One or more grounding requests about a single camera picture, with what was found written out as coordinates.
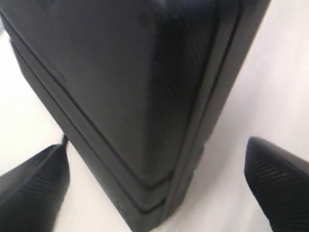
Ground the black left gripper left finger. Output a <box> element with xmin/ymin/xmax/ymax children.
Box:
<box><xmin>0</xmin><ymin>144</ymin><xmax>70</xmax><ymax>232</ymax></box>

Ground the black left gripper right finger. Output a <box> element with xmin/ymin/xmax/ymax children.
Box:
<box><xmin>245</xmin><ymin>137</ymin><xmax>309</xmax><ymax>232</ymax></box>

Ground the black plastic carrying case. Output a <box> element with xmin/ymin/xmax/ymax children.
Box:
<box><xmin>0</xmin><ymin>0</ymin><xmax>269</xmax><ymax>232</ymax></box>

